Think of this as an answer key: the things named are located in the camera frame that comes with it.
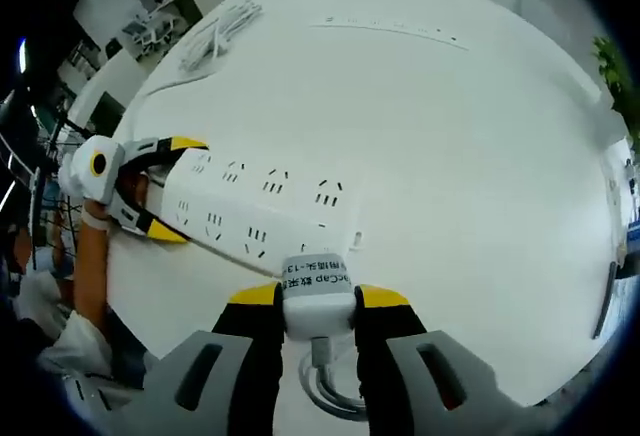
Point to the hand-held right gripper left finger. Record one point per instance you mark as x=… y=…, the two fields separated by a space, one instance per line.
x=220 y=381

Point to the green potted plant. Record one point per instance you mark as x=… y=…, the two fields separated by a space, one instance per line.
x=612 y=71

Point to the white office chair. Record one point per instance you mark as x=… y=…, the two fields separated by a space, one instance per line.
x=150 y=36

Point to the white charger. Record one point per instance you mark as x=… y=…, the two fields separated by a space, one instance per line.
x=320 y=311

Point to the flush desk socket panel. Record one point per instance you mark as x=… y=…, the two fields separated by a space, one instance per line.
x=390 y=30

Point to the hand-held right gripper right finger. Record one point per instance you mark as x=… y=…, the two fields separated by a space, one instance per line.
x=400 y=386

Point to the person's white clothing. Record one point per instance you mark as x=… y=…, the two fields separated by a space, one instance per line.
x=80 y=346

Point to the white power strip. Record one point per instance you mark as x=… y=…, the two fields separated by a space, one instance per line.
x=260 y=206

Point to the person's left hand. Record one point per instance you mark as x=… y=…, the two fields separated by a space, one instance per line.
x=95 y=216

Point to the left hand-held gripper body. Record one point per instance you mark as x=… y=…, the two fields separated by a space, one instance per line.
x=85 y=176

